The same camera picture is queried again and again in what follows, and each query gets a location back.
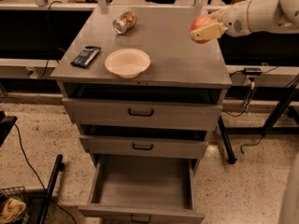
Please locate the middle grey drawer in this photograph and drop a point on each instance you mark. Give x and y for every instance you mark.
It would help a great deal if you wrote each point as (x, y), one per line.
(149, 142)

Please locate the bottom grey drawer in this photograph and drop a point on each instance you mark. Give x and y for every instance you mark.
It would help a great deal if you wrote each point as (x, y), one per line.
(143, 190)

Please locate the red apple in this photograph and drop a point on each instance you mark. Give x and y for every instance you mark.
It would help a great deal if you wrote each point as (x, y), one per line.
(200, 22)

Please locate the dark blue snack packet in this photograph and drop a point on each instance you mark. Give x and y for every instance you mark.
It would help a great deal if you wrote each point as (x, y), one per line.
(86, 56)

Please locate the grey drawer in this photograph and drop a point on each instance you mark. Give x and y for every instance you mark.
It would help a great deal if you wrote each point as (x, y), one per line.
(149, 142)
(143, 190)
(143, 107)

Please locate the black pole lower left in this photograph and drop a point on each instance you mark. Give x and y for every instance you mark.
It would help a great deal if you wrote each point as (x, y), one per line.
(57, 168)

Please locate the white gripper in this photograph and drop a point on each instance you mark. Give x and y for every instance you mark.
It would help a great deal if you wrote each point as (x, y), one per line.
(235, 19)

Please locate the black power adapter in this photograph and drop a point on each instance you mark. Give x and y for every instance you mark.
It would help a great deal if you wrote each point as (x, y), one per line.
(251, 71)

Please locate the black stand right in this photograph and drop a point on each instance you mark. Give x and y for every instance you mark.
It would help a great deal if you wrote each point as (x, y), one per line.
(269, 125)

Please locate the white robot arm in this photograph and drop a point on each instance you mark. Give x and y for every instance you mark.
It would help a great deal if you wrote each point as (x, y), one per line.
(272, 16)

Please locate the top grey drawer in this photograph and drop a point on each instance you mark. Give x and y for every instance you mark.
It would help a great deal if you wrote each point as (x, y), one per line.
(143, 107)

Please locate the white bowl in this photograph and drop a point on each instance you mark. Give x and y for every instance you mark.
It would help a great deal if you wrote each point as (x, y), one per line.
(127, 63)

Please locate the wire basket with bags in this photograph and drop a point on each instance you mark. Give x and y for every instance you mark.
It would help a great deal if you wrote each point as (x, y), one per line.
(14, 206)

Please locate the grey drawer cabinet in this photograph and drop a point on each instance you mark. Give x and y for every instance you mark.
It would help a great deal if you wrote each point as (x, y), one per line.
(161, 32)

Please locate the lying metal can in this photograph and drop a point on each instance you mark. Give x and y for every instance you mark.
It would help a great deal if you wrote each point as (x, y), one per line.
(125, 22)

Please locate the black table leg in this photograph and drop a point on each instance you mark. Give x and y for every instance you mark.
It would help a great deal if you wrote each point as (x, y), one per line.
(230, 154)

